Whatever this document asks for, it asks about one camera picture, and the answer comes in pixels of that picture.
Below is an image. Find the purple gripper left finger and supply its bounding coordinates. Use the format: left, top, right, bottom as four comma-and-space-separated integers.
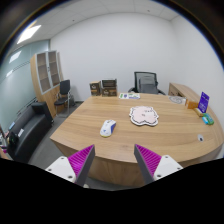
46, 145, 95, 186

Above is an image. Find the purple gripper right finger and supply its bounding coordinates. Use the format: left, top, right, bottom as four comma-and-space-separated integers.
134, 144, 182, 184

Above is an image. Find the white and blue computer mouse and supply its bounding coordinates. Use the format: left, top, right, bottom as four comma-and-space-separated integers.
100, 120, 116, 137

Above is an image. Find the pink cartoon mouse pad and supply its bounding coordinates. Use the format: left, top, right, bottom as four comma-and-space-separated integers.
129, 106, 159, 126

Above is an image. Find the small white tag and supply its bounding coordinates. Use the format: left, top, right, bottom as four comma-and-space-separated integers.
197, 134, 204, 142

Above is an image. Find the black leather sofa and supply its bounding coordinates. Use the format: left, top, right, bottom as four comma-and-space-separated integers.
7, 102, 53, 163

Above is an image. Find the black visitor chair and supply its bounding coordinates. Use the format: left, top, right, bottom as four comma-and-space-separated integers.
54, 79, 71, 109

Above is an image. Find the round white coaster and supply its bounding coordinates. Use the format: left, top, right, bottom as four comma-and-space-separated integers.
169, 96, 183, 104

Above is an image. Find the teal tissue pack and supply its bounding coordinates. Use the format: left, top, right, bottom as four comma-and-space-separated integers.
202, 113, 214, 125

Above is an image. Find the green and white booklet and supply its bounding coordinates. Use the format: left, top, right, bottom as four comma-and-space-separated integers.
119, 93, 140, 99

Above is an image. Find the wooden side desk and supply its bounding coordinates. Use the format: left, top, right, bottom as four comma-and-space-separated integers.
168, 83, 200, 109

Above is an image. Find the brown cardboard box left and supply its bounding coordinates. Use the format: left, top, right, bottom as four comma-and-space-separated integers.
90, 81, 101, 96

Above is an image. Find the brown cardboard box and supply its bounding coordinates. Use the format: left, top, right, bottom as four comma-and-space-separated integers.
90, 81, 101, 96
102, 79, 117, 97

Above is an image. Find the black mesh office chair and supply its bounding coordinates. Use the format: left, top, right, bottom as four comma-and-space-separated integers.
129, 71, 164, 95

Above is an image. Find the purple sign stand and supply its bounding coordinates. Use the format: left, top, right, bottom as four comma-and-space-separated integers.
198, 92, 210, 113

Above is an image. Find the brown cardboard box right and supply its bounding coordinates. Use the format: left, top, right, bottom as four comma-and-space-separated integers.
102, 79, 117, 97

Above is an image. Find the wooden glass-door cabinet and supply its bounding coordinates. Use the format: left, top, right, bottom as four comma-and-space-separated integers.
30, 51, 62, 117

